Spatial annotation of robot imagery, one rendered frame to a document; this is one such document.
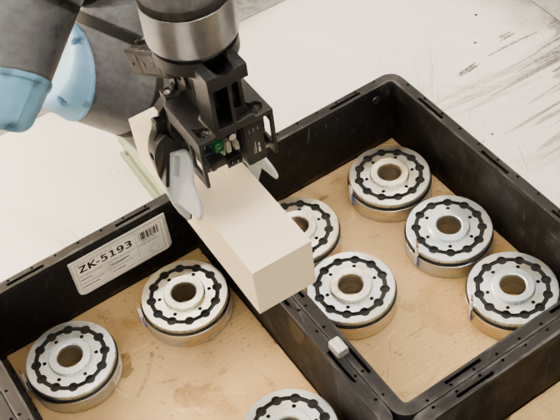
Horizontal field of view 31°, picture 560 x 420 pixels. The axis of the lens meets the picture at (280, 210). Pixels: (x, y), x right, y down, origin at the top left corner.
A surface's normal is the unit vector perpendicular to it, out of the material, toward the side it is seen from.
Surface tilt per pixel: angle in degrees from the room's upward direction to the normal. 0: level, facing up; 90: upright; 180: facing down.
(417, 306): 0
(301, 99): 0
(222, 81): 90
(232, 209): 0
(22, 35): 58
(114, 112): 95
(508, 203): 90
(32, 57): 72
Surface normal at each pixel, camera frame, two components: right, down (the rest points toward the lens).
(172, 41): -0.20, 0.76
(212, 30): 0.55, 0.61
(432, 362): -0.10, -0.65
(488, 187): -0.83, 0.47
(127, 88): 0.74, 0.25
